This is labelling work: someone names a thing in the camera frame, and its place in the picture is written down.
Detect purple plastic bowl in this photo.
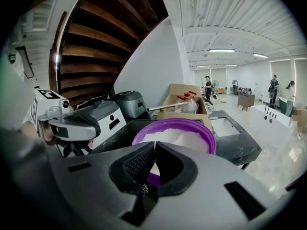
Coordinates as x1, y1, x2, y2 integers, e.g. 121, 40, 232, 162
131, 118, 217, 188

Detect white bathtub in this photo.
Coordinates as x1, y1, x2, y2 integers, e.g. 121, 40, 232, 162
250, 103, 296, 151

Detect clear plastic bottle red cap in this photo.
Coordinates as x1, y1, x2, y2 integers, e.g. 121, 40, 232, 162
174, 91, 199, 115

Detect white detergent powder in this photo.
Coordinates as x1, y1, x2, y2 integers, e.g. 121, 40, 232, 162
139, 127, 210, 177

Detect dark green bathtub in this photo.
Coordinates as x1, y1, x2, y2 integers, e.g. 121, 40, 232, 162
277, 96, 289, 116

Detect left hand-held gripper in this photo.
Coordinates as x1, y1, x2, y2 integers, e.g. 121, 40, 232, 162
30, 89, 102, 142

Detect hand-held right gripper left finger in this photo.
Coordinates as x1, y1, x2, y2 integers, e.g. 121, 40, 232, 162
49, 141, 156, 230

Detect grey cooker appliance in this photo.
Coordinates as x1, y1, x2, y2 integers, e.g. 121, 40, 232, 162
114, 91, 147, 119

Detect metal pipe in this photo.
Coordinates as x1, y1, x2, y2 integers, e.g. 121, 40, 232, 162
146, 103, 178, 113

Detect open cardboard box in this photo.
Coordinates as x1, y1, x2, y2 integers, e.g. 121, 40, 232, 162
157, 83, 213, 130

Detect person's left hand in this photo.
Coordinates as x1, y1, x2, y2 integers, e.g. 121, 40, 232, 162
20, 122, 58, 146

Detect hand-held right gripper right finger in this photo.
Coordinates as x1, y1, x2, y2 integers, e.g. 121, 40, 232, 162
143, 141, 292, 230

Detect white and grey appliance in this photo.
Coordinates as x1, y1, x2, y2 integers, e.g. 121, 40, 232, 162
71, 101, 128, 154

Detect black stone counter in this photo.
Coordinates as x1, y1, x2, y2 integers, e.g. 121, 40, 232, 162
91, 110, 262, 171

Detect person's left forearm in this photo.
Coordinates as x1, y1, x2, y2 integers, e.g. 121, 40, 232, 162
0, 56, 38, 132

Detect dark wooden staircase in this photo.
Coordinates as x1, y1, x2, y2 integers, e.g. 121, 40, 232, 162
48, 0, 169, 108

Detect white sink basin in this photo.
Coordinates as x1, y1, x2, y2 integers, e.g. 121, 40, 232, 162
212, 117, 241, 138

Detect brown wooden cabinet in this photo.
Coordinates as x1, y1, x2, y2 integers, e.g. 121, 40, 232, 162
237, 93, 256, 111

